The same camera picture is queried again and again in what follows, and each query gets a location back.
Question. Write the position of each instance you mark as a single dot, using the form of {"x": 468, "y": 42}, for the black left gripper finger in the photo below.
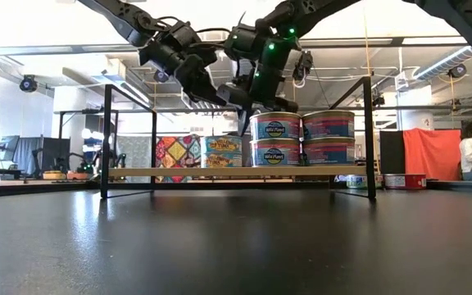
{"x": 238, "y": 96}

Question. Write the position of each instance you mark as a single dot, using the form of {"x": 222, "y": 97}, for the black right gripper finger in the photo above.
{"x": 245, "y": 119}
{"x": 287, "y": 105}

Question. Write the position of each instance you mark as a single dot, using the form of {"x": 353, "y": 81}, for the teal seafood can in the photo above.
{"x": 221, "y": 144}

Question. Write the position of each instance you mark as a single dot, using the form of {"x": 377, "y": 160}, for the wooden shelf black metal frame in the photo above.
{"x": 178, "y": 172}

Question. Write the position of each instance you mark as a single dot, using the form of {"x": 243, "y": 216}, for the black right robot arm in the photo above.
{"x": 322, "y": 8}

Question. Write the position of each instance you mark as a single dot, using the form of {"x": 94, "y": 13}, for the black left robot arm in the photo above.
{"x": 113, "y": 10}

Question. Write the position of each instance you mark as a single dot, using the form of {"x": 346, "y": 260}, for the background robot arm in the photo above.
{"x": 119, "y": 160}

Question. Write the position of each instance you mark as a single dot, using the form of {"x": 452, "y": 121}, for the dark round ceiling device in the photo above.
{"x": 161, "y": 77}
{"x": 457, "y": 71}
{"x": 27, "y": 84}

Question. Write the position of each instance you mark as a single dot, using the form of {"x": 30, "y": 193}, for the colourful patchwork quilt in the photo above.
{"x": 177, "y": 151}

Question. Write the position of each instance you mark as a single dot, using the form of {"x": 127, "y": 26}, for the silver-lid can green label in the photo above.
{"x": 357, "y": 182}

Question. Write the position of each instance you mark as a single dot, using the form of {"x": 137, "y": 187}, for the black partition panel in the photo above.
{"x": 391, "y": 151}

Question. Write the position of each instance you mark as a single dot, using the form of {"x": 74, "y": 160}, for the silver-lid can red label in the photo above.
{"x": 404, "y": 182}

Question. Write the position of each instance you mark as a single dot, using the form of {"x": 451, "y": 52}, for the orange cloth partition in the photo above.
{"x": 432, "y": 151}

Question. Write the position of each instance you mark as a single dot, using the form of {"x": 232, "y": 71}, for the blue grey curtain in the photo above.
{"x": 27, "y": 151}

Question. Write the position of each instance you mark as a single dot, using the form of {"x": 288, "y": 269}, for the black hanging ceiling camera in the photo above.
{"x": 305, "y": 67}

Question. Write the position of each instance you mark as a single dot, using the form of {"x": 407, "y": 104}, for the black background rig frame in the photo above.
{"x": 88, "y": 111}

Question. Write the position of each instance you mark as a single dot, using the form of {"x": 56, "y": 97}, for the black metal table frame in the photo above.
{"x": 457, "y": 185}

